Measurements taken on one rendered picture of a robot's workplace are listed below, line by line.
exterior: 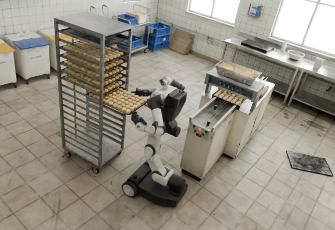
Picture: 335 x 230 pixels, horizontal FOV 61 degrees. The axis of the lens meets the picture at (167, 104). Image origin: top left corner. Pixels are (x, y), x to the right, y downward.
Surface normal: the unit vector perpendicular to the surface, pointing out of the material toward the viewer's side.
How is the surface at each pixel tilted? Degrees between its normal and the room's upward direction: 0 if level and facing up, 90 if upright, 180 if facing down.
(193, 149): 90
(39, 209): 0
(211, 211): 0
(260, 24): 90
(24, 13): 90
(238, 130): 90
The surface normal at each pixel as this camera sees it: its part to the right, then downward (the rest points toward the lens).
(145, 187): 0.14, -0.85
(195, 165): -0.54, 0.36
